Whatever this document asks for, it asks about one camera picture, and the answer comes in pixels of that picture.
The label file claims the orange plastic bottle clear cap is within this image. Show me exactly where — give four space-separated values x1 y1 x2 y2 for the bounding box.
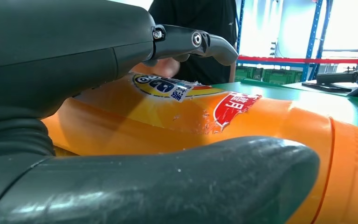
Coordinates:
41 63 358 224

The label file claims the person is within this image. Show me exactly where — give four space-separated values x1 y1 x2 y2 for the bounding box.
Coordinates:
148 0 238 85

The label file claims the green plastic crate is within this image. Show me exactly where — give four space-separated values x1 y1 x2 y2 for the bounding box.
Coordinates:
263 68 303 84
235 66 263 82

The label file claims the blue metal rack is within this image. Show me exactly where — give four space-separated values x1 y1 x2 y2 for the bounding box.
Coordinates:
236 0 358 83

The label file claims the black remote controller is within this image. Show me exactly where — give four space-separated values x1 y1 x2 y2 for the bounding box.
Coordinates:
316 70 358 84

